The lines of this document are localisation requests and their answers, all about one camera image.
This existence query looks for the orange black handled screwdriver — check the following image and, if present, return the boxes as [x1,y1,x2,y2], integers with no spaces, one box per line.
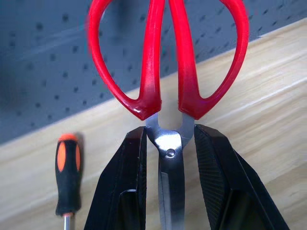
[55,133,82,230]

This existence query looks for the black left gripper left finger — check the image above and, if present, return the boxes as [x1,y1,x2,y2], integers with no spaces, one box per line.
[83,126,147,230]

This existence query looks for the red handled scissors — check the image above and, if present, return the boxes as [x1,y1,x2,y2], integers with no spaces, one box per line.
[86,0,250,230]

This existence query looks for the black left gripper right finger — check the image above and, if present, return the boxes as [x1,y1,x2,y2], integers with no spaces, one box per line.
[194,124,290,230]

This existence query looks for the grey pegboard panel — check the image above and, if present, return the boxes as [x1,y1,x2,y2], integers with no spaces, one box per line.
[0,0,307,146]

